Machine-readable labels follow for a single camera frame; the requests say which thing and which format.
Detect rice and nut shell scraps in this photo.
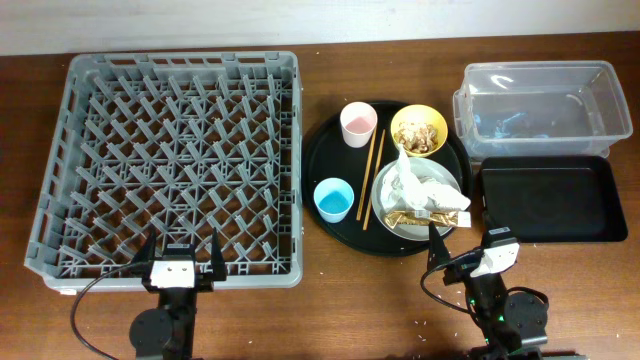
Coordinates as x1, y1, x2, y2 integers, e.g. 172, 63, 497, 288
394, 122, 438, 154

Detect left wooden chopstick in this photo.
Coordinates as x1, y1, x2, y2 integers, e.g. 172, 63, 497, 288
356, 127, 377, 221

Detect pink plastic cup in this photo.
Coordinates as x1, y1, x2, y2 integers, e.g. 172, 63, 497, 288
339, 102, 378, 148

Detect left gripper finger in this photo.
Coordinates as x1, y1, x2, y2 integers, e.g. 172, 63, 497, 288
131, 228, 157, 264
210, 230, 227, 281

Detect white paper napkin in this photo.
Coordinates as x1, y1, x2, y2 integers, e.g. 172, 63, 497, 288
380, 145, 471, 212

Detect wooden chopstick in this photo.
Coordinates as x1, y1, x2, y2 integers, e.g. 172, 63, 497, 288
363, 129, 386, 232
356, 127, 377, 221

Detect grey plastic dishwasher rack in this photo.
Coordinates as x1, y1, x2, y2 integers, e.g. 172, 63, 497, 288
24, 51, 303, 294

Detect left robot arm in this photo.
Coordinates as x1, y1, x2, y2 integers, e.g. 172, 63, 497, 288
129, 232, 227, 359

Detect round black serving tray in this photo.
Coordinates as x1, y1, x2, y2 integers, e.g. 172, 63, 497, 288
301, 101, 474, 257

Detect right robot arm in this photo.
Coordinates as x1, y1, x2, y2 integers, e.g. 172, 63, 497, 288
420, 223, 549, 359

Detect black rectangular waste tray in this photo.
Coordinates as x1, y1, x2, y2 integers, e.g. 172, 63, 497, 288
479, 155, 628, 243

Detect light blue plastic cup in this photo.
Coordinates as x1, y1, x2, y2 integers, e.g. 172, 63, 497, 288
313, 178, 355, 223

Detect yellow plastic bowl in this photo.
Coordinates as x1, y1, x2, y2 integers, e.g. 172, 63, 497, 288
390, 104, 448, 158

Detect clear plastic waste bin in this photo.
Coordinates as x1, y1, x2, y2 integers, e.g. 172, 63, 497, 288
453, 60, 633, 161

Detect right wooden chopstick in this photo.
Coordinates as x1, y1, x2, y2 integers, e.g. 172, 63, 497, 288
363, 129, 386, 232

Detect white round plate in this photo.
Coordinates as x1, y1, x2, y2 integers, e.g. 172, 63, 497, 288
372, 158, 461, 242

